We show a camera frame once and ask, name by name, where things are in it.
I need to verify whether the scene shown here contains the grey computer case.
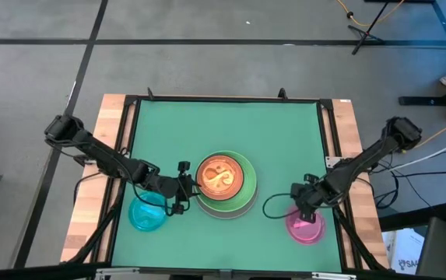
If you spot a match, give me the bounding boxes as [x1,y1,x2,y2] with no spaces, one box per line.
[415,216,446,279]

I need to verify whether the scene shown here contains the orange plastic plate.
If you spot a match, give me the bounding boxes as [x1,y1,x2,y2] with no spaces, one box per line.
[195,154,244,201]

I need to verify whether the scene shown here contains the green table mat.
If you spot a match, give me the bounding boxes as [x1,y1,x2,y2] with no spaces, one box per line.
[110,99,343,273]

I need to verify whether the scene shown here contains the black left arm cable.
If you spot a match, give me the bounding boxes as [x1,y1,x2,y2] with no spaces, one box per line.
[72,170,104,207]

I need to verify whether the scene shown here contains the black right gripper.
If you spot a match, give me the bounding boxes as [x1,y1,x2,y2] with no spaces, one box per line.
[290,180,327,225]

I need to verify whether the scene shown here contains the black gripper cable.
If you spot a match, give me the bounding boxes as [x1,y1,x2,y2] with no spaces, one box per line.
[262,192,300,220]
[131,180,181,217]

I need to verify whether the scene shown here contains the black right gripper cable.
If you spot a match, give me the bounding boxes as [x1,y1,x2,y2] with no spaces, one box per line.
[262,192,300,220]

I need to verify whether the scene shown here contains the black floor cable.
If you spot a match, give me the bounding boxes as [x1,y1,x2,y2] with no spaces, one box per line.
[372,145,446,211]

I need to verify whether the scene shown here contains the white cable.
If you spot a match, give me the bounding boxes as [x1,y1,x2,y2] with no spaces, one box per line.
[385,131,446,172]

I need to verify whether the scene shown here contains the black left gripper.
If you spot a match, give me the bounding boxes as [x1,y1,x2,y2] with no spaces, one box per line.
[167,173,204,215]

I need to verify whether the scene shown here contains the white cardboard box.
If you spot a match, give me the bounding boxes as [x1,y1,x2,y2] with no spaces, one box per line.
[381,227,426,275]

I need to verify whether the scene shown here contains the grey plastic plate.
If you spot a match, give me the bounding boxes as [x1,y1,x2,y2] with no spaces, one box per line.
[195,182,259,220]

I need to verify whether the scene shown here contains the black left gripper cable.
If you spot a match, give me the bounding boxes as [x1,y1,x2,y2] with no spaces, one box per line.
[131,180,181,217]

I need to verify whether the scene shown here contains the black metal table frame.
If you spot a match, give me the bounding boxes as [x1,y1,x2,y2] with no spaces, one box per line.
[61,93,391,280]

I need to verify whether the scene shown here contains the pink translucent plastic plate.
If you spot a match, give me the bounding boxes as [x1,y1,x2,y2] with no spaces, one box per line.
[284,205,327,246]

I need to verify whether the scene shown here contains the black tripod stand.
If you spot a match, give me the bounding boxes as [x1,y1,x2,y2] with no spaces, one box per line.
[347,0,393,56]

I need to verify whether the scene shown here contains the cyan translucent plastic plate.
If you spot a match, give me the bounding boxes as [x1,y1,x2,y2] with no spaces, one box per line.
[128,190,169,233]

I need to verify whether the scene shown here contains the yellow cable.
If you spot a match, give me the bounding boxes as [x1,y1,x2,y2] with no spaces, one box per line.
[415,114,446,149]
[335,0,406,28]

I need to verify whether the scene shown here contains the green plastic plate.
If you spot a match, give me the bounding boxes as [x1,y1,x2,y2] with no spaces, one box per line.
[194,149,258,213]

